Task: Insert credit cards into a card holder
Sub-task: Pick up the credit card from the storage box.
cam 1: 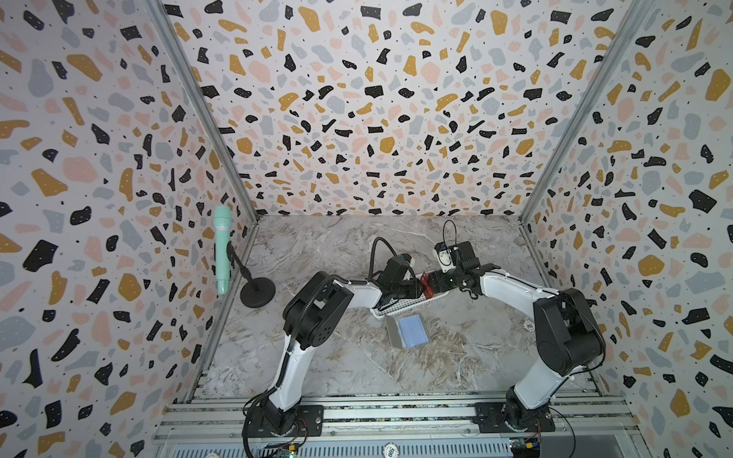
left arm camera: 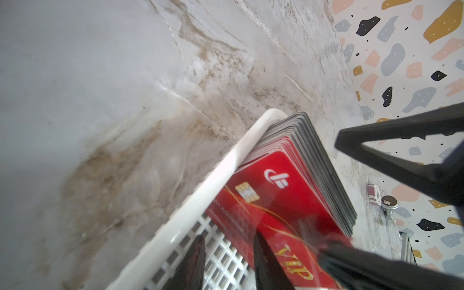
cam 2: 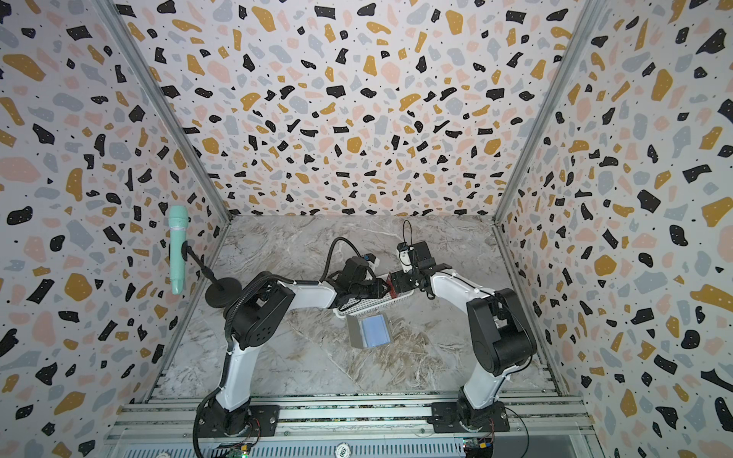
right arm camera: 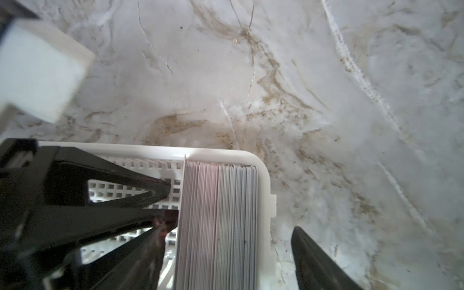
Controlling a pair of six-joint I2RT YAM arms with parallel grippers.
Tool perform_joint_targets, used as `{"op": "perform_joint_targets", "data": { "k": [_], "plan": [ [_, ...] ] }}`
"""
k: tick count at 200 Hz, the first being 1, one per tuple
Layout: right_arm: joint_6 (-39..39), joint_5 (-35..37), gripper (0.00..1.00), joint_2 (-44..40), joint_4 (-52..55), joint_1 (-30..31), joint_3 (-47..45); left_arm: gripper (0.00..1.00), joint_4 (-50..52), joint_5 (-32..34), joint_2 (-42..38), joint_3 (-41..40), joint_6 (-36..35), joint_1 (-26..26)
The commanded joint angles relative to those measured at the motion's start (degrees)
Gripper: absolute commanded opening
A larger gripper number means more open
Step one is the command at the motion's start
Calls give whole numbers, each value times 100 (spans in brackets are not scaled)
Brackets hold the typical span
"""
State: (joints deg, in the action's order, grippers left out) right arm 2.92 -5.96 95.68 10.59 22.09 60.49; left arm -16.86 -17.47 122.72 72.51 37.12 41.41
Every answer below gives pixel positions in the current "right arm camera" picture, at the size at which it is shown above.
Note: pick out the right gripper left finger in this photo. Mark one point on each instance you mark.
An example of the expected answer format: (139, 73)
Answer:
(73, 221)

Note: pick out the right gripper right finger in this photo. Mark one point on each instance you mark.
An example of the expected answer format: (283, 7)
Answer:
(315, 270)

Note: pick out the stack of red cards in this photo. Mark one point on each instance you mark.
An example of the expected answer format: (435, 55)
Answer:
(217, 230)

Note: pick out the white plastic mesh basket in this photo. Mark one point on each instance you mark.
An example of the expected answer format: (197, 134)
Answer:
(166, 162)

